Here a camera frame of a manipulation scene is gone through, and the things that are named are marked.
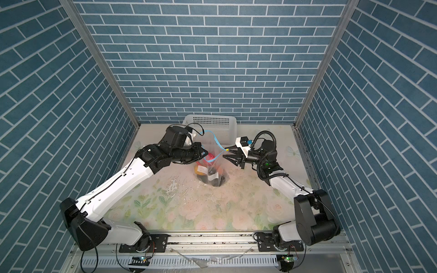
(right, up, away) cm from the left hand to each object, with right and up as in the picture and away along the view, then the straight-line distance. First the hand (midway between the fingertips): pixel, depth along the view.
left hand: (210, 152), depth 72 cm
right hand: (+6, 0, +3) cm, 7 cm away
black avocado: (+5, -15, +13) cm, 20 cm away
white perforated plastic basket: (+2, +13, +43) cm, 45 cm away
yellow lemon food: (-7, -11, +13) cm, 19 cm away
